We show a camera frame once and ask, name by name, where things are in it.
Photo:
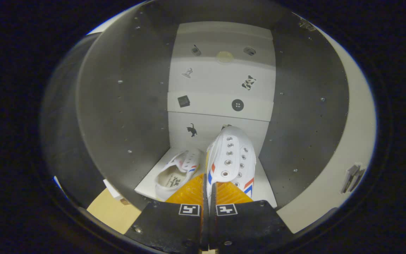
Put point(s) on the beige shoe cabinet door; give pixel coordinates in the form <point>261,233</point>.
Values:
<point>358,134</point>

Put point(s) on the dark grey shoe cabinet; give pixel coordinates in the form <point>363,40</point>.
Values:
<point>118,113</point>

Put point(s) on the white shoe with yellow sole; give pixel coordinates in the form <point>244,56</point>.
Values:
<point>174,176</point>

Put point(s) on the white shoe with striped side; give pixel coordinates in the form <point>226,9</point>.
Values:
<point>231,155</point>

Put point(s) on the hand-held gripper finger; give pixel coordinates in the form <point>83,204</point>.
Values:
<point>204,225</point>
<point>213,225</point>

